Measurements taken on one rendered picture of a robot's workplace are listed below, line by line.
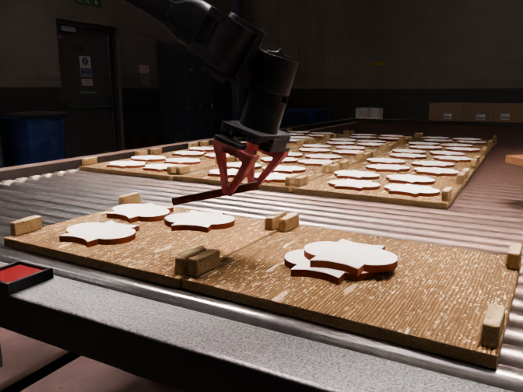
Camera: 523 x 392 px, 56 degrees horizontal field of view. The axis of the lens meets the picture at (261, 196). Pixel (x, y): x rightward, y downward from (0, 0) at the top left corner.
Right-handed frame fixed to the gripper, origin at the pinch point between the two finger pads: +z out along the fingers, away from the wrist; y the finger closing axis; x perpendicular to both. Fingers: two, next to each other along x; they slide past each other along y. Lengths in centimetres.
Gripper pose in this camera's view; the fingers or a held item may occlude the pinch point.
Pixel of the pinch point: (240, 186)
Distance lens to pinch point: 73.6
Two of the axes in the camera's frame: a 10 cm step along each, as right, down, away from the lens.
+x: -8.4, -3.8, 3.9
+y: 4.7, -1.3, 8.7
